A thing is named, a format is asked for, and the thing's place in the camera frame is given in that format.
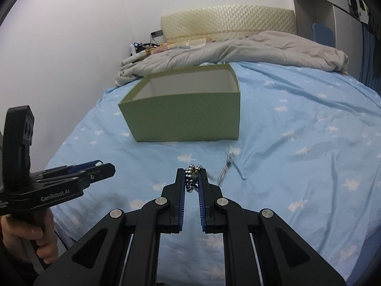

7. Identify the silver chain necklace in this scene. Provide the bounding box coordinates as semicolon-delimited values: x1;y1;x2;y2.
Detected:
206;151;248;187

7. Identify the silver bead bracelet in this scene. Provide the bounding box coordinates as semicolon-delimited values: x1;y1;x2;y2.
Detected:
184;163;204;194

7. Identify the person's left hand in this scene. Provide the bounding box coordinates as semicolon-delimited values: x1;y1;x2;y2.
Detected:
1;209;58;264

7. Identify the light blue bed sheet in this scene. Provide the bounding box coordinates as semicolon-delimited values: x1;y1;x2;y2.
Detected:
48;63;380;285

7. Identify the cluttered bedside table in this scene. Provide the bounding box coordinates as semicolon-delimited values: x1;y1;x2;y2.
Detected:
121;43;160;66

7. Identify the green cardboard box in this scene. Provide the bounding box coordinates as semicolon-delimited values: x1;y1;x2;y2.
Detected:
119;64;241;142

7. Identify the patterned pillow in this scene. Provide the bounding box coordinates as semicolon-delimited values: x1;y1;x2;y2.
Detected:
151;37;212;54

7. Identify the grey duvet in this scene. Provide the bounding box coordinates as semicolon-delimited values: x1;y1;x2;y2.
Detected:
115;30;349;87

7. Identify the cream quilted headboard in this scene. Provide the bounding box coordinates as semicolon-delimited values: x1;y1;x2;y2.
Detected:
161;5;297;43

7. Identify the blue curtain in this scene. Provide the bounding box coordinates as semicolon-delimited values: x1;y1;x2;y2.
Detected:
359;23;380;94

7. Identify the blue chair back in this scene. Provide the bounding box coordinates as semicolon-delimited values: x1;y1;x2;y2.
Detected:
312;23;335;48

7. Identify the grey wardrobe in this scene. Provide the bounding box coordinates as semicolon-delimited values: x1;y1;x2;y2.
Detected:
294;0;363;79

